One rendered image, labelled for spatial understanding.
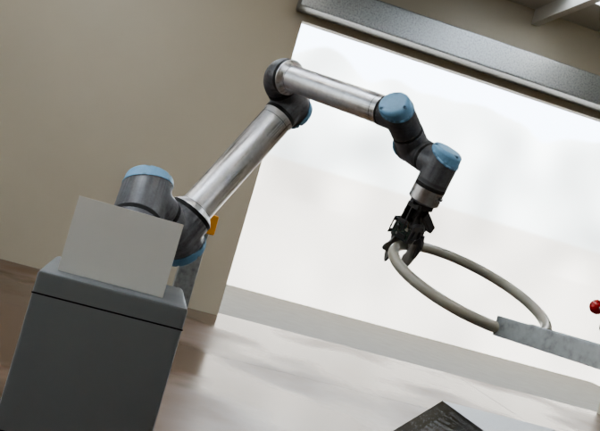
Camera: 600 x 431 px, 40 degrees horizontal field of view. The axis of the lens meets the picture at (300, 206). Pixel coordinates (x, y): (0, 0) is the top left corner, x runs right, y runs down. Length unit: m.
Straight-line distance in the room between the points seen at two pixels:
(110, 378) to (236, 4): 6.57
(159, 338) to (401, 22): 6.58
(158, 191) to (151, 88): 5.91
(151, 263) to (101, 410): 0.40
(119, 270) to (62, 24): 6.32
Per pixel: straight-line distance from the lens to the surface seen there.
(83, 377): 2.28
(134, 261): 2.29
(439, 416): 2.20
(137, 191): 2.45
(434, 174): 2.31
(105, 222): 2.29
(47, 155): 8.37
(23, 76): 8.45
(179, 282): 3.39
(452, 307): 2.11
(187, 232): 2.57
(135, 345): 2.25
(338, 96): 2.46
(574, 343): 1.96
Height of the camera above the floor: 1.16
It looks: 1 degrees up
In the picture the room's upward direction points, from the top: 16 degrees clockwise
